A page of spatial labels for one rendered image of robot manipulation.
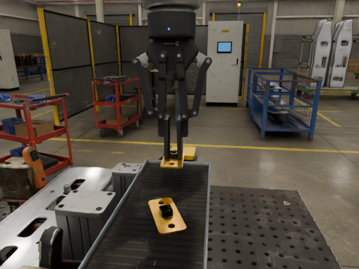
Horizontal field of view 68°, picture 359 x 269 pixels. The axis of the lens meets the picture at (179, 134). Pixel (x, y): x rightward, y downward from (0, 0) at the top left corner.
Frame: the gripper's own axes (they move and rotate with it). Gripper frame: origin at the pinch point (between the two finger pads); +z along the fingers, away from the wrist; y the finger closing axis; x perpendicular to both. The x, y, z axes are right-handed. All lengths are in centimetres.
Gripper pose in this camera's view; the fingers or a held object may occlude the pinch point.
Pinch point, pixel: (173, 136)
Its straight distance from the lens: 47.7
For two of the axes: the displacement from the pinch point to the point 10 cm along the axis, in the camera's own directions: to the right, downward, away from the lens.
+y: -10.0, -0.2, 0.8
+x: -0.9, 3.1, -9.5
